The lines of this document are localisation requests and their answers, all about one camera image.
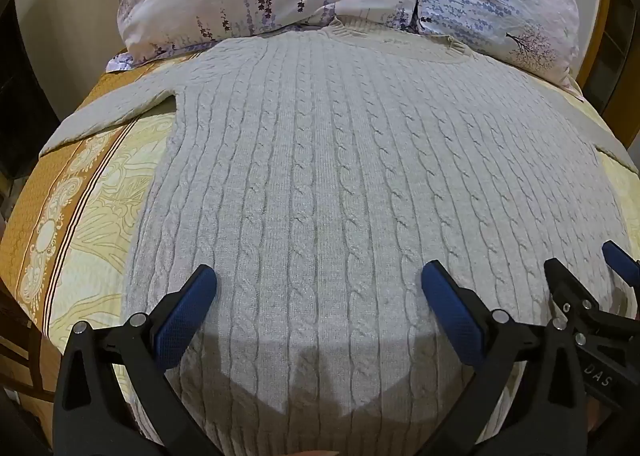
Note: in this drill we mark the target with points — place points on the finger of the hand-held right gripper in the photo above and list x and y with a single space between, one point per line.
622 263
565 296

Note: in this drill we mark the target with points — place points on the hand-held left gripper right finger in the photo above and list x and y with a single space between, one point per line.
450 316

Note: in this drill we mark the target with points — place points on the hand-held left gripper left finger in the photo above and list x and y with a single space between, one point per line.
184 318

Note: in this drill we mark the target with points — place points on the yellow patterned bedspread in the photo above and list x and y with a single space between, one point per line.
75 216

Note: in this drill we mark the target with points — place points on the wooden shelf unit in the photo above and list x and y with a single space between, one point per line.
617 61

